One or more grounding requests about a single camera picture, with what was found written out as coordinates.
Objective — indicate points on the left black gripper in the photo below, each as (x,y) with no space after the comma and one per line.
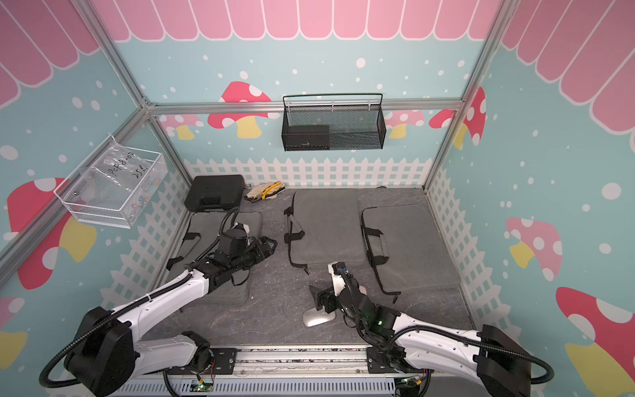
(255,245)

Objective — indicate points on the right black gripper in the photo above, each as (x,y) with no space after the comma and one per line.
(330,294)

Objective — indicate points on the grey laptop bag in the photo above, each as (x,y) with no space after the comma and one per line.
(208,238)
(405,251)
(324,226)

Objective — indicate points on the silver computer mouse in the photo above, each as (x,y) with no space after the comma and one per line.
(315,317)

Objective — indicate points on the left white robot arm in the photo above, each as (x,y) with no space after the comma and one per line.
(108,348)

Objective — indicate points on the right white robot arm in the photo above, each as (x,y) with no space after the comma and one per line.
(402,344)

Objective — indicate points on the black plastic tool case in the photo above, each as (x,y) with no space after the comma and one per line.
(212,192)

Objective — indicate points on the yellow black pliers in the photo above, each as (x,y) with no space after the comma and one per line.
(273,189)

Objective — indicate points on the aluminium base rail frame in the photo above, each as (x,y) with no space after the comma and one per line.
(299,360)

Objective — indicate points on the black wire mesh basket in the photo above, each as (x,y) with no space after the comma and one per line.
(333,122)

